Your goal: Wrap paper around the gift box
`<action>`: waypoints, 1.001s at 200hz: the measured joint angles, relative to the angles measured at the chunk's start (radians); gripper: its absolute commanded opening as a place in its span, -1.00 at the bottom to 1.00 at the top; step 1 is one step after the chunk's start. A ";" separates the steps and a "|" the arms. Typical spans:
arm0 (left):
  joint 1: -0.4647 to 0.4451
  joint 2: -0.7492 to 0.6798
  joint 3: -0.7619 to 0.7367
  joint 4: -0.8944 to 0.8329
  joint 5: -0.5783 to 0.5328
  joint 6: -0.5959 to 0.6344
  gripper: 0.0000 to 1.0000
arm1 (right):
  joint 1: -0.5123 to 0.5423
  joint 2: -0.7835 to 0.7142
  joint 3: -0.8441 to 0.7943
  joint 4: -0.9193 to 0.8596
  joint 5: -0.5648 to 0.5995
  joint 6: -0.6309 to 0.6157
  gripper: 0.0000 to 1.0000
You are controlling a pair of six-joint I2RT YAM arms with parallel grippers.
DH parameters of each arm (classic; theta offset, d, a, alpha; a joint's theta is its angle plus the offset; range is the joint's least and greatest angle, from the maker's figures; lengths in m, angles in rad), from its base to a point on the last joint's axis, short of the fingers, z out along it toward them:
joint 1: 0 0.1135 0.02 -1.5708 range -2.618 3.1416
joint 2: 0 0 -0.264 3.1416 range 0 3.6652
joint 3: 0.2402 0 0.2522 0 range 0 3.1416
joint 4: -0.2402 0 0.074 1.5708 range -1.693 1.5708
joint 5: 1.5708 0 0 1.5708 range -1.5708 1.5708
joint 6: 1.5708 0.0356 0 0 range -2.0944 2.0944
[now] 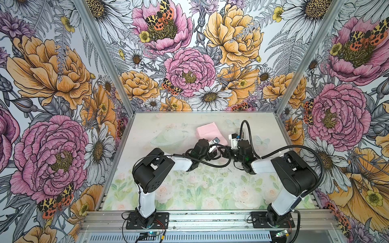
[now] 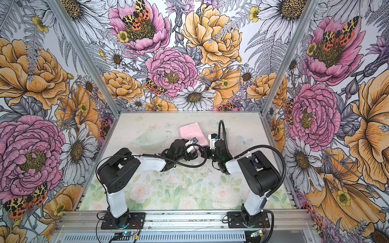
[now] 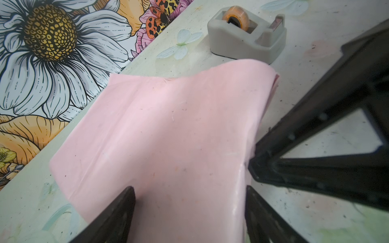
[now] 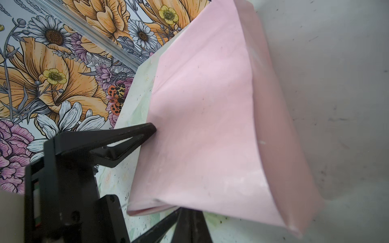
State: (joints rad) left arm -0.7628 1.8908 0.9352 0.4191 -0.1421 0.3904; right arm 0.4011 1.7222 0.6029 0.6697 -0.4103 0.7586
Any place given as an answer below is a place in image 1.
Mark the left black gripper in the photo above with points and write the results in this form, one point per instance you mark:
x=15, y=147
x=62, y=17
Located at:
x=211, y=155

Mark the purple wrapping paper sheet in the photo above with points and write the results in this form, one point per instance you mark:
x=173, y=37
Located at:
x=210, y=132

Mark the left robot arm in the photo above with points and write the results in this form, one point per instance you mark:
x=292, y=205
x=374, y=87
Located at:
x=150, y=172

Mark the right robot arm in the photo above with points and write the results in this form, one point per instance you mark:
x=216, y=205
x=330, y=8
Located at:
x=297, y=177

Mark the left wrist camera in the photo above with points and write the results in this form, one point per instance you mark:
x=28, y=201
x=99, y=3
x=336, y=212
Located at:
x=213, y=144

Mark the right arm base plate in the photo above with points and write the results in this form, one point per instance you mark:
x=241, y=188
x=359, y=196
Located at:
x=262, y=219

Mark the white slotted cable duct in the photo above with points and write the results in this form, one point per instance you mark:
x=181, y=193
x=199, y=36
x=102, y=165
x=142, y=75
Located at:
x=184, y=237

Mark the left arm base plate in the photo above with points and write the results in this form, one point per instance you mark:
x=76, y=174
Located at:
x=157, y=220

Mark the aluminium front rail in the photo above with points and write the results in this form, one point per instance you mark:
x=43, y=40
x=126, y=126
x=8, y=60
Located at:
x=219, y=220

